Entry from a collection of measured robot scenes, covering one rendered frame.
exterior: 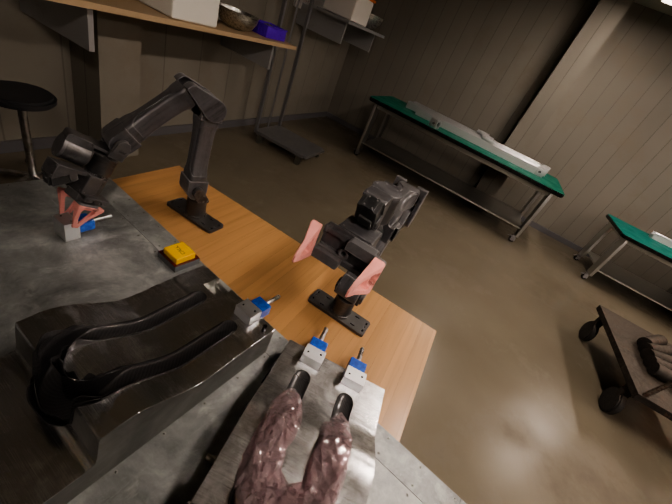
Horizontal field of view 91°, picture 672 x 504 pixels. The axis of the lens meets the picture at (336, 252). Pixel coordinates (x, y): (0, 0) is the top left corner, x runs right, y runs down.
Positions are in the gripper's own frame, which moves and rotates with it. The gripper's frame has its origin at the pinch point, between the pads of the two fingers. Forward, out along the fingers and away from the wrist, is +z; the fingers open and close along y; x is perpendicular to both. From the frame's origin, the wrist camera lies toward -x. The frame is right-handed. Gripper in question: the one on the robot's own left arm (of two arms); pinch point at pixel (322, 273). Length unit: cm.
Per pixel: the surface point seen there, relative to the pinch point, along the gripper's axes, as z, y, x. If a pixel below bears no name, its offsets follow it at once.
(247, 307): -9.3, -15.5, 28.3
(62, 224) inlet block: -2, -68, 35
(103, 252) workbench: -6, -59, 40
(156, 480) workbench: 21.8, -6.1, 39.5
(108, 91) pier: -123, -228, 69
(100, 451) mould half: 25.9, -13.0, 30.0
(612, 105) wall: -543, 120, -54
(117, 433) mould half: 23.5, -12.7, 28.1
